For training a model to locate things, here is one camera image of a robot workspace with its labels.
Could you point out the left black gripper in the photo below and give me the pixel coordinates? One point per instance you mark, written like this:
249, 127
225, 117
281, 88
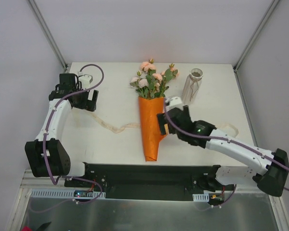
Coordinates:
87, 103

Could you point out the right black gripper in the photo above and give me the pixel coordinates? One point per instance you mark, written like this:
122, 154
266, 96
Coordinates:
169, 119

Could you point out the orange wrapping paper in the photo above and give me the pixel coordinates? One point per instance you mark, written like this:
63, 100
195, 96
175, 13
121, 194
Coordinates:
150, 131

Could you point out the pink flower bouquet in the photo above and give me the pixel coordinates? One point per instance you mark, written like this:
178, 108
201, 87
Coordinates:
149, 84

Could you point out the cream printed ribbon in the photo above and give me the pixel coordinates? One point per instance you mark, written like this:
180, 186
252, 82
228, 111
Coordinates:
84, 120

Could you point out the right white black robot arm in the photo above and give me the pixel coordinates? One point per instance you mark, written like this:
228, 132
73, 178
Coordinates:
265, 169

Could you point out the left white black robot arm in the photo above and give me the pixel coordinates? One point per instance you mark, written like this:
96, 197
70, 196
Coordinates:
46, 154

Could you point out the beige ribbed vase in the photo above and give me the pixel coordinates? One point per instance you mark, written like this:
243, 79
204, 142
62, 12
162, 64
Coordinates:
192, 86

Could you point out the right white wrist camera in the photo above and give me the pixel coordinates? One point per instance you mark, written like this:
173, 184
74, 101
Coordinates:
173, 102

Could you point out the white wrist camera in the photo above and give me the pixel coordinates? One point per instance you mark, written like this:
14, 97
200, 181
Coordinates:
173, 102
86, 80

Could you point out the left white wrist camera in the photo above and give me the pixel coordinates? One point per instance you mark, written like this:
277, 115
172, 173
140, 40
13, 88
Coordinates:
86, 80

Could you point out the left aluminium frame post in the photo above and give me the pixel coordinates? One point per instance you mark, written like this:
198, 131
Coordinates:
47, 33

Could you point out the aluminium frame post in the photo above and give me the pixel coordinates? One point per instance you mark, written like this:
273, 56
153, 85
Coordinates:
47, 33
260, 27

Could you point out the right white cable duct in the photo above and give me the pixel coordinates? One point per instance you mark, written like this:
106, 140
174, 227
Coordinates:
203, 197

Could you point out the white cable duct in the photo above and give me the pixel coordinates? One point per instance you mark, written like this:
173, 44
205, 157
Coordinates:
203, 197
67, 194

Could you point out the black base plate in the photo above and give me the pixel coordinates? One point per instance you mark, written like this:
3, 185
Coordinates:
145, 182

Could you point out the left white cable duct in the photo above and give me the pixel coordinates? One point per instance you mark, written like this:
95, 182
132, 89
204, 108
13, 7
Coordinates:
67, 194

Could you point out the aluminium front rail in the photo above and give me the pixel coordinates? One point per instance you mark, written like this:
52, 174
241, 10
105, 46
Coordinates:
29, 181

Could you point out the right aluminium frame post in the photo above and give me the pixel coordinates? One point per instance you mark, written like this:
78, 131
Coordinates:
260, 27

